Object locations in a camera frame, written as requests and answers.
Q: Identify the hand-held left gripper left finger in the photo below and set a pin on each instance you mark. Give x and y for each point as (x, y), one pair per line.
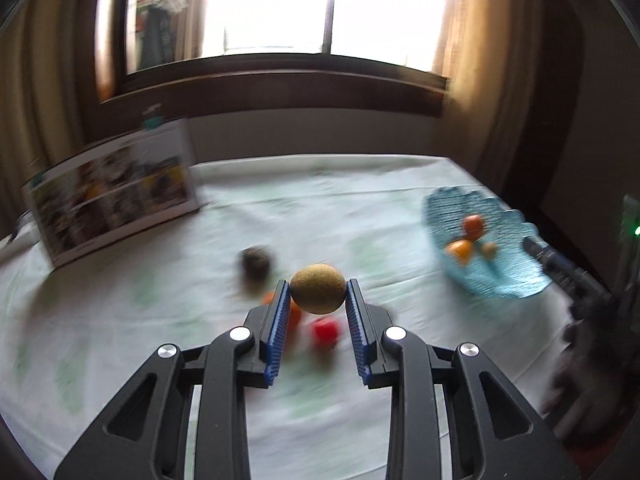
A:
(278, 330)

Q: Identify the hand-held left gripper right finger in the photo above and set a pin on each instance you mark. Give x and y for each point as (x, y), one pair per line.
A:
(359, 330)

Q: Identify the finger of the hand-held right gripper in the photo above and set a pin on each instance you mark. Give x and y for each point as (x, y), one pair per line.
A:
(562, 267)

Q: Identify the orange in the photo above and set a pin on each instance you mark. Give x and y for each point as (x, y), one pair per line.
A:
(295, 316)
(461, 251)
(473, 225)

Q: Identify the red tomato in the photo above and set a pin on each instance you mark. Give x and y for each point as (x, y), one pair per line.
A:
(326, 332)

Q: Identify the brown kiwi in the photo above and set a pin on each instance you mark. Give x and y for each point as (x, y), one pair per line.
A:
(317, 288)
(489, 249)

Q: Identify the light blue plastic lattice basket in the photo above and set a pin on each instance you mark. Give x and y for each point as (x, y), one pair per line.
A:
(505, 280)

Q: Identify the dark wrinkled passion fruit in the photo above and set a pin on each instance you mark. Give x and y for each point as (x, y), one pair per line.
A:
(256, 261)

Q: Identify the beige curtain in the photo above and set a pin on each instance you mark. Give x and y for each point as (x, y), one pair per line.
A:
(490, 60)
(40, 85)

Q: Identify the dark wooden framed window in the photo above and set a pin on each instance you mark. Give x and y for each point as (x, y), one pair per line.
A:
(280, 85)

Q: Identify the green binder clip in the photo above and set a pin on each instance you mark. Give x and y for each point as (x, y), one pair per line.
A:
(152, 119)

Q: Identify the hanging dark clothes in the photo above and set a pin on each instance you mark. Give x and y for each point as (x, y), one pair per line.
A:
(157, 30)

